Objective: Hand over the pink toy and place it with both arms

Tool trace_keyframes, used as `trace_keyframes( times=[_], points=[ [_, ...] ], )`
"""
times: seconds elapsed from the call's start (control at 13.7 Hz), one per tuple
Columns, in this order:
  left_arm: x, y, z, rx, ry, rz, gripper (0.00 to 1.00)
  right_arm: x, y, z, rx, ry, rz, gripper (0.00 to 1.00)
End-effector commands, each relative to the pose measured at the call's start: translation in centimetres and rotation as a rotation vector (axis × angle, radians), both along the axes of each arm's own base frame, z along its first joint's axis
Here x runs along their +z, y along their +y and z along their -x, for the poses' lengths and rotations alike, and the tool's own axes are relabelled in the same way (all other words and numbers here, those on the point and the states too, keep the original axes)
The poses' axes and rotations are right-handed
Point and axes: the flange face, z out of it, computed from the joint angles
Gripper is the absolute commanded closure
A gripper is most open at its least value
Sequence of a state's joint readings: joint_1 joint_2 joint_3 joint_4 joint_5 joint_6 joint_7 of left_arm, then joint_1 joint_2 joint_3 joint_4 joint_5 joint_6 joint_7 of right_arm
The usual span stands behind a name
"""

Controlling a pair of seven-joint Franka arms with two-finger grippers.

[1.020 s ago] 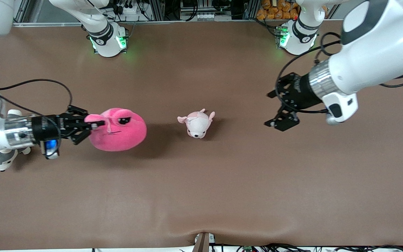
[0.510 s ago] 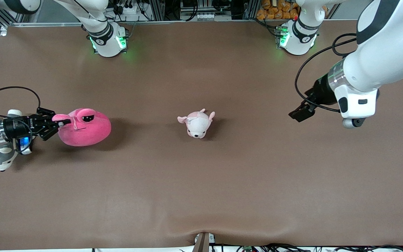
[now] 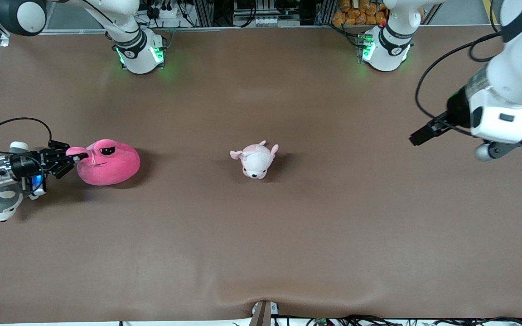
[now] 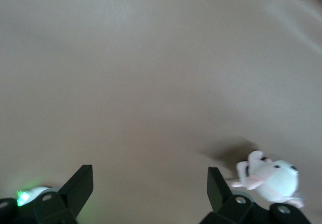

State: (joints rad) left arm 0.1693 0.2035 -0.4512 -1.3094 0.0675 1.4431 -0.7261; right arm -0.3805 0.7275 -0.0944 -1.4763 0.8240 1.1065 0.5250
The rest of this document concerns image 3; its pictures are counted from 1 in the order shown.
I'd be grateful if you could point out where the round hot pink plush toy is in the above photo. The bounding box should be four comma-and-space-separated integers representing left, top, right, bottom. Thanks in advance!
66, 139, 141, 186

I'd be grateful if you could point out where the grey white husky plush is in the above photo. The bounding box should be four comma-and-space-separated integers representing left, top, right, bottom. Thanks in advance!
0, 141, 29, 222

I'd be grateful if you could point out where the orange snack bags pile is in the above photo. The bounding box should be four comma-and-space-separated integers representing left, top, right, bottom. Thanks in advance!
332, 0, 388, 26

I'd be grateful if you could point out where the small pink white plush dog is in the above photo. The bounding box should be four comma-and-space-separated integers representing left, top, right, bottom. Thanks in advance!
230, 140, 279, 180

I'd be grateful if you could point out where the white power strip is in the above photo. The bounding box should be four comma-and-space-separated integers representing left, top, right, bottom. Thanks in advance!
155, 5, 184, 19

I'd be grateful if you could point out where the brown table cover mat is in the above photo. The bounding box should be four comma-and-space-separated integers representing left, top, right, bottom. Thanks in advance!
0, 25, 522, 324

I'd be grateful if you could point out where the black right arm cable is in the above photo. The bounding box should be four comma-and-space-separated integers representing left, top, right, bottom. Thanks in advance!
0, 117, 53, 155

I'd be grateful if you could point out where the black floor cable bundle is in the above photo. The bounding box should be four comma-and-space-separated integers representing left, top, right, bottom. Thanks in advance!
306, 315, 522, 326

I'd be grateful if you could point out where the aluminium table edge rail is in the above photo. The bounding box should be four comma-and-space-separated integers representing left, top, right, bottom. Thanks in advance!
10, 25, 366, 36

